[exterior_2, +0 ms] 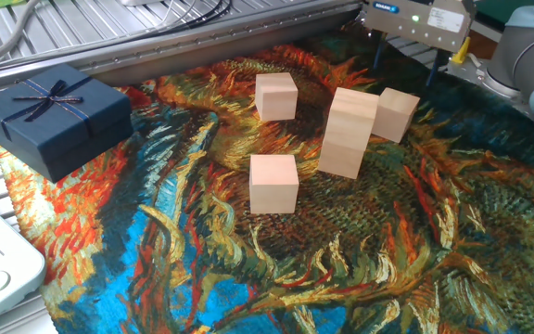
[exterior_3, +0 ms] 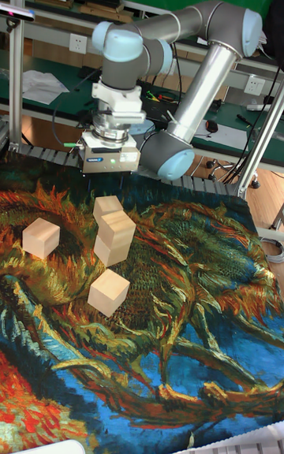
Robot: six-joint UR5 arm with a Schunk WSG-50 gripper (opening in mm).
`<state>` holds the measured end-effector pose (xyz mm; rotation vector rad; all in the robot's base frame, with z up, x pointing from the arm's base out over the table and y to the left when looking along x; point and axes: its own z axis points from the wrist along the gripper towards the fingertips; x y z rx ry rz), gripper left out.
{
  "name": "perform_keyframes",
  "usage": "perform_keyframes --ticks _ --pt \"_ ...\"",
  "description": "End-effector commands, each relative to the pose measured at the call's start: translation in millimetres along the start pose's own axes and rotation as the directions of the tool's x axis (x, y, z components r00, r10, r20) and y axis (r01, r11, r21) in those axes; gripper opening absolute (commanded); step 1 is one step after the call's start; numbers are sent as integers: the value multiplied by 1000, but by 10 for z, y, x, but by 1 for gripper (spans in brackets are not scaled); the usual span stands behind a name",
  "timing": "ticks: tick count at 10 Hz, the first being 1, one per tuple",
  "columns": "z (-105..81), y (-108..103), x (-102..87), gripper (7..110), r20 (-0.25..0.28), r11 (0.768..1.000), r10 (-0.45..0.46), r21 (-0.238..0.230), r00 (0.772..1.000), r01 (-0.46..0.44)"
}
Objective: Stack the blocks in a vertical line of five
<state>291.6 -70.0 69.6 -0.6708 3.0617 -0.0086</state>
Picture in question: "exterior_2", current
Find thick grey cable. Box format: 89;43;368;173
0;0;44;73

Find yellow plastic piece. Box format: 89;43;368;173
451;36;473;66

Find silver Schunk gripper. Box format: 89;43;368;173
363;0;477;88

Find thin black cables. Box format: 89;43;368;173
85;0;234;45

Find aluminium slotted rail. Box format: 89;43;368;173
0;0;365;94

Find plain wooden cube block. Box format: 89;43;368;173
248;154;300;215
321;86;380;153
371;86;421;144
317;140;366;181
254;71;299;122

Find navy gift box with ribbon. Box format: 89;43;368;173
0;63;134;184

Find sunflower painting print cloth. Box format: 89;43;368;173
0;22;534;334

